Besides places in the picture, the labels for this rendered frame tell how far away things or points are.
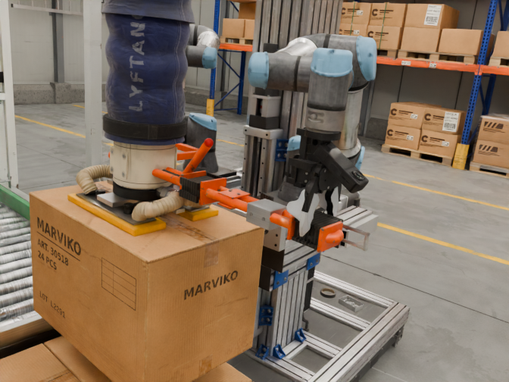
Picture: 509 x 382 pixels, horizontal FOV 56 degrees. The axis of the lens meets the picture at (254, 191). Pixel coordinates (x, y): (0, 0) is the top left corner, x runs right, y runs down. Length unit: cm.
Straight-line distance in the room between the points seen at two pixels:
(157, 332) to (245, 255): 32
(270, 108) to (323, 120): 97
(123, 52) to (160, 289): 59
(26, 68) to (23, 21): 94
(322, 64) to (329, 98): 6
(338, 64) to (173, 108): 53
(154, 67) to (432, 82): 876
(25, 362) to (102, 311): 48
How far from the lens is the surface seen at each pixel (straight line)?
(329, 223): 97
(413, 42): 858
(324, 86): 91
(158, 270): 113
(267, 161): 189
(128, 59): 127
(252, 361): 228
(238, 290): 137
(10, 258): 248
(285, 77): 103
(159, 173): 130
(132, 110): 127
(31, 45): 1156
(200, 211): 137
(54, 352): 178
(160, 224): 127
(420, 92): 988
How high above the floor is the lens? 155
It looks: 16 degrees down
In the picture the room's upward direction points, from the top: 5 degrees clockwise
